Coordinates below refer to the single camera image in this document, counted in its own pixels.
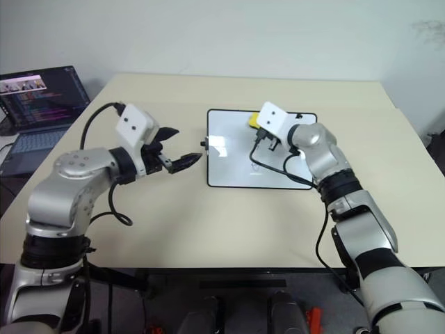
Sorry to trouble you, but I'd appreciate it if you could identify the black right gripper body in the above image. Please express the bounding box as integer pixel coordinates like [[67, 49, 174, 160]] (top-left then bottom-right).
[[255, 128, 281, 152]]

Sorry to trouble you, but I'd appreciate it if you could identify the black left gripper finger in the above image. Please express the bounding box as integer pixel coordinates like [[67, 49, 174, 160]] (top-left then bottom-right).
[[170, 152, 204, 174], [152, 127, 181, 145]]

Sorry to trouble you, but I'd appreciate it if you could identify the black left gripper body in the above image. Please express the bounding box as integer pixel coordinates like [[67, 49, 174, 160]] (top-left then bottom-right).
[[140, 141, 174, 177]]

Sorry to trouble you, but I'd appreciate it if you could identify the black-framed small whiteboard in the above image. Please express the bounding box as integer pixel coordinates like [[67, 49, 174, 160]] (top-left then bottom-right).
[[201, 109, 318, 191]]

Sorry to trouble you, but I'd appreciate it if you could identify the open grey laptop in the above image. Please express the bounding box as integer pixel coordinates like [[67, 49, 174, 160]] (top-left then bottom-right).
[[0, 65, 92, 175]]

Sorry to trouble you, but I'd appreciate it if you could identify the dark rounded shape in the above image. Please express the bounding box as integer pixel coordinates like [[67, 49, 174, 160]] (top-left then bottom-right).
[[266, 290, 309, 334]]

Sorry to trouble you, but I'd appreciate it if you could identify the red plastic object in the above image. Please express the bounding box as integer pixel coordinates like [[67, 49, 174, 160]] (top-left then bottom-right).
[[305, 306, 321, 327]]

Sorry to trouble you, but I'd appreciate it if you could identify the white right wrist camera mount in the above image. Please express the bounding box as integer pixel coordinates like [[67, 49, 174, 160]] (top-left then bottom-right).
[[256, 101, 297, 146]]

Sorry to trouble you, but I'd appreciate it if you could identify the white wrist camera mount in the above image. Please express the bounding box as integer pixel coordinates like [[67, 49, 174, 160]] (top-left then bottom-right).
[[256, 101, 297, 146], [115, 103, 160, 176]]

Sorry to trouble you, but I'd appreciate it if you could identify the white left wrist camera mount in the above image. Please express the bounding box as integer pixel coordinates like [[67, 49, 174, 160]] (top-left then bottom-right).
[[115, 103, 160, 176]]

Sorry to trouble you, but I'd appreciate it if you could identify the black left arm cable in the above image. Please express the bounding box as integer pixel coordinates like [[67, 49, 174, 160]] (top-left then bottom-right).
[[80, 102, 134, 228]]

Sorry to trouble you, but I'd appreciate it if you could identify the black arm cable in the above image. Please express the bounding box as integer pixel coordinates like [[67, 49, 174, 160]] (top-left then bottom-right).
[[80, 102, 134, 228], [250, 134, 364, 308]]

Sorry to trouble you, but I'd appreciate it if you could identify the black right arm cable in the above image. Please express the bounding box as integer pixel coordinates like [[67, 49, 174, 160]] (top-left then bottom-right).
[[250, 134, 364, 308]]

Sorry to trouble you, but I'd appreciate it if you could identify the dark object at wall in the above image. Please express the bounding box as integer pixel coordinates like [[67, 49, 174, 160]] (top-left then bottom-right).
[[426, 129, 445, 166]]

